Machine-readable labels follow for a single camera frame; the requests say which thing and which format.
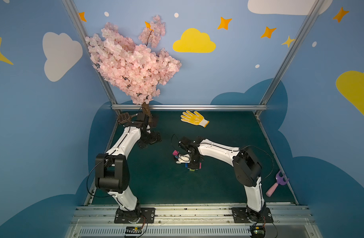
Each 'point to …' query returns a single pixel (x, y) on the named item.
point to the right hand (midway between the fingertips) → (194, 162)
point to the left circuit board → (133, 230)
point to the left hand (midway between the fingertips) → (154, 140)
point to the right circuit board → (258, 231)
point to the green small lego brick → (192, 170)
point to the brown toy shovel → (123, 117)
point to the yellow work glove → (196, 118)
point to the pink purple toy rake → (281, 179)
